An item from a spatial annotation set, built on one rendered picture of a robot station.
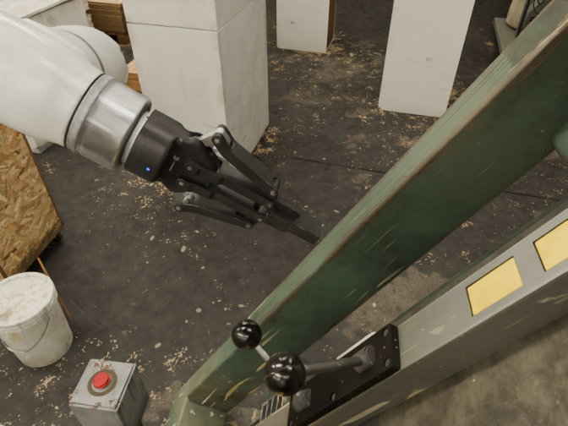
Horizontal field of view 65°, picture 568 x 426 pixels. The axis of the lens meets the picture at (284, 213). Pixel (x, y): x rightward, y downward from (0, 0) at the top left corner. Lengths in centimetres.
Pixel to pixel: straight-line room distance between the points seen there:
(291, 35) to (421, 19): 191
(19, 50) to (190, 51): 226
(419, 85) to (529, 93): 355
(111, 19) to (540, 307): 565
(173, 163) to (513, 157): 39
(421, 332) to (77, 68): 42
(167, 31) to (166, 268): 133
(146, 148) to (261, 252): 222
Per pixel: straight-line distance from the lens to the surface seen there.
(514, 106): 56
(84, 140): 50
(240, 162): 49
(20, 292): 232
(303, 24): 531
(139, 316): 248
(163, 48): 281
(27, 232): 277
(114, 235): 296
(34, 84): 49
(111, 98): 49
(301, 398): 56
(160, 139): 49
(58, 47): 52
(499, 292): 40
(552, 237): 39
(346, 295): 75
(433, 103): 416
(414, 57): 400
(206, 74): 275
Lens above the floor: 191
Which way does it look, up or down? 41 degrees down
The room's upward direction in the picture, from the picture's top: straight up
